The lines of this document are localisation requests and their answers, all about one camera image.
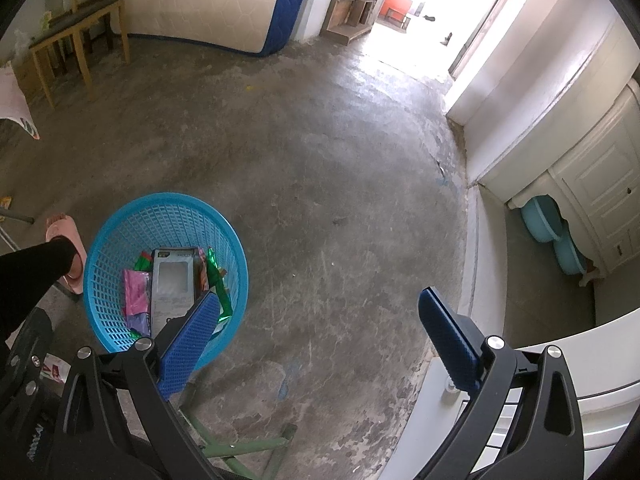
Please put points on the grey cardboard box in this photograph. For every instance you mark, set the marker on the grey cardboard box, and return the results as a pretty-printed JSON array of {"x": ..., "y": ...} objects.
[{"x": 172, "y": 285}]

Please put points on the person's leg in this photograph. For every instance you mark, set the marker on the person's leg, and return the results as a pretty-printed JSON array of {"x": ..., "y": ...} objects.
[{"x": 35, "y": 270}]

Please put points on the wooden shelf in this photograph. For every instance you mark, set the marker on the wooden shelf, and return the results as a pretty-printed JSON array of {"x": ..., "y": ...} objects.
[{"x": 350, "y": 5}]

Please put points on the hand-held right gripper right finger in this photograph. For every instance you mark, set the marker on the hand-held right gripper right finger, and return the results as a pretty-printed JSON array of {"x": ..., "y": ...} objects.
[{"x": 450, "y": 345}]

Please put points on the white plastic shopping bag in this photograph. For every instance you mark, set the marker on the white plastic shopping bag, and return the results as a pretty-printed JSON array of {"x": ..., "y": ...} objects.
[{"x": 22, "y": 40}]

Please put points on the metal table leg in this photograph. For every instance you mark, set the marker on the metal table leg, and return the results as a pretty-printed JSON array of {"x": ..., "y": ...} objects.
[{"x": 17, "y": 218}]

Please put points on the pink slipper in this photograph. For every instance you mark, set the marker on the pink slipper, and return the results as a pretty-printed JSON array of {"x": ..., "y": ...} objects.
[{"x": 75, "y": 250}]

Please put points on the blue-edged mattress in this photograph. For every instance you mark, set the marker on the blue-edged mattress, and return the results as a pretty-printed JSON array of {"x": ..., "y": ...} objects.
[{"x": 200, "y": 0}]

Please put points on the white red packet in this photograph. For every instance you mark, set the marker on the white red packet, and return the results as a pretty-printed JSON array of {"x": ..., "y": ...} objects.
[{"x": 55, "y": 369}]

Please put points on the blue plastic basket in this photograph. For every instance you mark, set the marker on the blue plastic basket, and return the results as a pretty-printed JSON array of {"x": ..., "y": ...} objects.
[{"x": 115, "y": 230}]

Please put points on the green metal frame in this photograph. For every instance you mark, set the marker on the green metal frame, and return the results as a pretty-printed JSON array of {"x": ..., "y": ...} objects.
[{"x": 240, "y": 447}]

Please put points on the pink snack bag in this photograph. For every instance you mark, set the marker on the pink snack bag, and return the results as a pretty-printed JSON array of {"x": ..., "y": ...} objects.
[{"x": 137, "y": 300}]

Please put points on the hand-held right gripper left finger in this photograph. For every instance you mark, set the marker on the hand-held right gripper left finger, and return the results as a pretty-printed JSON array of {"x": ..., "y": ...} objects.
[{"x": 187, "y": 345}]

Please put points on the light blue basin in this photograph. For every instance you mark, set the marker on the light blue basin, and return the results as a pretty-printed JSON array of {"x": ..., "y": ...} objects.
[
  {"x": 570, "y": 257},
  {"x": 542, "y": 220}
]

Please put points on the green snack bag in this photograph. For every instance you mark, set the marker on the green snack bag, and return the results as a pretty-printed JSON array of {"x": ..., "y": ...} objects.
[{"x": 220, "y": 285}]

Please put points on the wooden chair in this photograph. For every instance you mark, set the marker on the wooden chair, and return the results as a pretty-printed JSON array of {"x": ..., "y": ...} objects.
[{"x": 75, "y": 12}]

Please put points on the white cabinet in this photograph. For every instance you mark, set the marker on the white cabinet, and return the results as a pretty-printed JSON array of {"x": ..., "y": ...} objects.
[{"x": 600, "y": 185}]

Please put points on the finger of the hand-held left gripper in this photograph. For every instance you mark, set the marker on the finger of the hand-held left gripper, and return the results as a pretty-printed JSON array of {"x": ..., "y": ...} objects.
[{"x": 27, "y": 355}]

